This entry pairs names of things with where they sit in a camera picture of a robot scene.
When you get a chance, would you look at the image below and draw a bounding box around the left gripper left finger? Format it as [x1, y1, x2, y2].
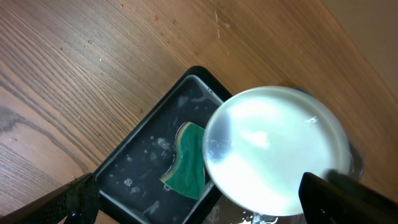
[1, 173, 100, 223]

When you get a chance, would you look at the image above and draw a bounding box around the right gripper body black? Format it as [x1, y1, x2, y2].
[327, 170, 397, 212]

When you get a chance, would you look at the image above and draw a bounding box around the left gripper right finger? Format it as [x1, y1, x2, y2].
[298, 172, 397, 224]

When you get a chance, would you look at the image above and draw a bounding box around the white plate top stained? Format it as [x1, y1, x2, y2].
[202, 85, 353, 217]

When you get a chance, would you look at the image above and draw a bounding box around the green and yellow sponge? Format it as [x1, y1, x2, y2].
[160, 122, 206, 200]

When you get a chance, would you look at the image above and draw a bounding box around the small black sponge tray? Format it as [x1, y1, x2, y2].
[95, 66, 231, 224]

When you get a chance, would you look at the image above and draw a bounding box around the large dark brown tray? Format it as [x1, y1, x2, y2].
[201, 83, 364, 224]

